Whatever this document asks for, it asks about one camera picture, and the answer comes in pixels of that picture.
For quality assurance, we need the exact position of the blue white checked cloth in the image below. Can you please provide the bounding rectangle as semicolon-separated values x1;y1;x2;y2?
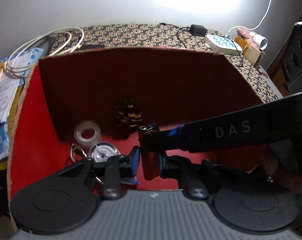
0;47;44;166

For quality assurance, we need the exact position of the person's right hand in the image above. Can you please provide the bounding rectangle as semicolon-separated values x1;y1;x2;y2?
261;148;302;214

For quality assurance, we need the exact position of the thin black cable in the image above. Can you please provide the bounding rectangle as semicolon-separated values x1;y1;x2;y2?
159;22;245;68

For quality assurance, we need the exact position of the white power cord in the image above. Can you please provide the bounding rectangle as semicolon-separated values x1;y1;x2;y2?
224;0;279;39

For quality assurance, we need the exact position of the red cardboard box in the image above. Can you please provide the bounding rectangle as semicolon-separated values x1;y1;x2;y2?
9;47;262;227

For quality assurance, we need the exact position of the black power adapter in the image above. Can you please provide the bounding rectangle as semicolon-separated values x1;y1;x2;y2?
189;24;207;37

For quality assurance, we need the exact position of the blue correction tape dispenser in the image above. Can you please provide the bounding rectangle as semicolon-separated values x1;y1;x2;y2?
95;142;139;185

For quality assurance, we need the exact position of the white power strip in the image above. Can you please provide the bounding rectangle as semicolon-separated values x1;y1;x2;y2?
204;34;242;55

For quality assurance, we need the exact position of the patterned tablecloth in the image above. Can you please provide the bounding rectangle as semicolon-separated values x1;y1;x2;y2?
51;23;279;104

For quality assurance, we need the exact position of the clear tape roll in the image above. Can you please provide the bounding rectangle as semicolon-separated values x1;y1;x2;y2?
74;121;101;148

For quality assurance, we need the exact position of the pine cone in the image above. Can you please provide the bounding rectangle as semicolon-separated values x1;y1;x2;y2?
115;100;143;132

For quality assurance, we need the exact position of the white paper sheet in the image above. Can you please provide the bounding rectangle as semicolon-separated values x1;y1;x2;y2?
0;76;20;124

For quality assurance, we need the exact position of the coiled white cable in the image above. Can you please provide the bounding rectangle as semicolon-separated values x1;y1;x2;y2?
2;26;85;80

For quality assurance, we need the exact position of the black speaker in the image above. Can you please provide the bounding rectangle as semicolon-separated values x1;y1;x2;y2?
280;21;302;94

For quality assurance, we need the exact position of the black smartphone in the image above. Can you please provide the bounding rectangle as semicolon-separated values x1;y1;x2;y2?
79;44;105;50

